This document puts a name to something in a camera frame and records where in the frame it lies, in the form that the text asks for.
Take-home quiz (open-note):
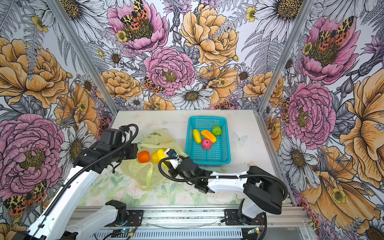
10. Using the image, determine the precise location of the pink red fruit toy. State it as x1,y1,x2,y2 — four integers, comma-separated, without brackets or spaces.
201,139,213,150

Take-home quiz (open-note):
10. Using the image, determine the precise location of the orange fruit toy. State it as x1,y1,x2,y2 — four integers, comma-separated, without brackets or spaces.
137,151,151,164

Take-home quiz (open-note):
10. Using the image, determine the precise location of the yellow lemon toy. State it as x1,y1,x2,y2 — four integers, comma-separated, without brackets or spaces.
151,149,168,164

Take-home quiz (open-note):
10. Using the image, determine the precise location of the yellow corn toy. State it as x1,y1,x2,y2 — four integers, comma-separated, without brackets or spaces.
193,129,202,144

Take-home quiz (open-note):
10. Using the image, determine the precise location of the orange yellow mango toy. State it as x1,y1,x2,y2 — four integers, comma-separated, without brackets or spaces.
201,130,217,144

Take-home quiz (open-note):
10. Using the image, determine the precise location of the yellow-green plastic bag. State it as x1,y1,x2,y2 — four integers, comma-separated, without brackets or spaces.
121,130,187,191

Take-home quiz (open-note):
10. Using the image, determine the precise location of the green fruit toy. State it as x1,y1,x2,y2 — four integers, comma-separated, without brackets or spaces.
212,125,222,137

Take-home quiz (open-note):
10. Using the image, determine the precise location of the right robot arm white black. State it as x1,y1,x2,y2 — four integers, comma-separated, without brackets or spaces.
168,157,288,225

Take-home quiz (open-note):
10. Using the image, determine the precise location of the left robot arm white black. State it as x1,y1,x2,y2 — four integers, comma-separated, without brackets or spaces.
14,124,139,240

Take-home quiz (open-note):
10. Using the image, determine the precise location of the teal plastic basket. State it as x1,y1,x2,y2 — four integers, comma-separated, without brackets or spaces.
185,116,231,166

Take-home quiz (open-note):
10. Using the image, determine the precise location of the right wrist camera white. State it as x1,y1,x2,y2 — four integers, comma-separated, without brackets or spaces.
165,149,182,170

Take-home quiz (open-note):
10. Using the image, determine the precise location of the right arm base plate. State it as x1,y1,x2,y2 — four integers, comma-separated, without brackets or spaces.
222,209,267,226

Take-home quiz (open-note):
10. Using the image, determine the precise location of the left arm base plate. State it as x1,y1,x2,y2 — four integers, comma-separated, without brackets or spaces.
123,210,144,227

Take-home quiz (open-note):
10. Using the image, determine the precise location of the left aluminium corner post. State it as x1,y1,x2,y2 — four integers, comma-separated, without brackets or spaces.
47,1,119,115

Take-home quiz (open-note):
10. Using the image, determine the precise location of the aluminium corner post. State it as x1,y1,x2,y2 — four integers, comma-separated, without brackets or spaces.
257,0,316,115
47,1,119,115

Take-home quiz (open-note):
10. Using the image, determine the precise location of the white vented cable duct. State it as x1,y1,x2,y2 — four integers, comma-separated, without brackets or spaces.
61,228,244,240

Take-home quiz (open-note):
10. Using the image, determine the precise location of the aluminium front rail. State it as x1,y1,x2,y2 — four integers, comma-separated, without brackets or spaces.
56,205,313,232

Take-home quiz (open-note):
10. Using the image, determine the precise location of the right aluminium corner post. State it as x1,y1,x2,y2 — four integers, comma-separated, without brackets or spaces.
257,0,316,115

